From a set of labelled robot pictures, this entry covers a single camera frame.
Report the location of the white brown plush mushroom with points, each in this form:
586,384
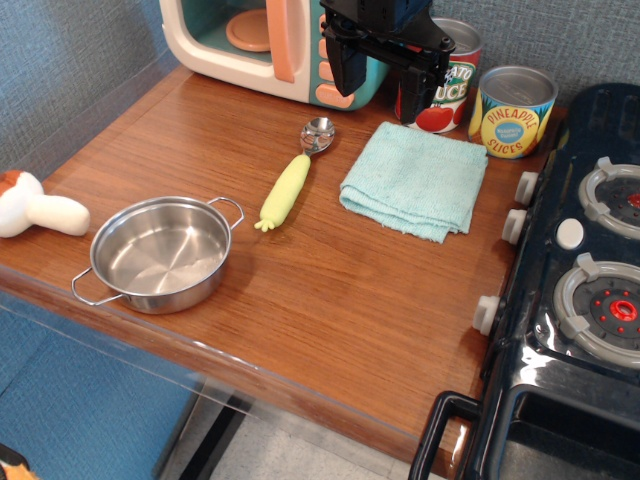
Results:
24,204

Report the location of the stainless steel pot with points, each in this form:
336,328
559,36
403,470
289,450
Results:
160,256

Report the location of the dark blue toy stove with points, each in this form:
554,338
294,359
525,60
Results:
560,396

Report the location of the tomato sauce can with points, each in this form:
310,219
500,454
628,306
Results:
449,103

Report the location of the orange object at corner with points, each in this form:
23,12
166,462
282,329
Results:
14,466

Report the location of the toy microwave oven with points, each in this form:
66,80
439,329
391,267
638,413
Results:
274,47

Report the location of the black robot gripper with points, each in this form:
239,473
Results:
393,32

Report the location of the light blue folded cloth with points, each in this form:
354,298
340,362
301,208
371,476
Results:
415,182

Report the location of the spoon with yellow-green handle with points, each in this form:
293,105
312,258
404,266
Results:
315,137

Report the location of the pineapple slices can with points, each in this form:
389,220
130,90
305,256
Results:
512,108

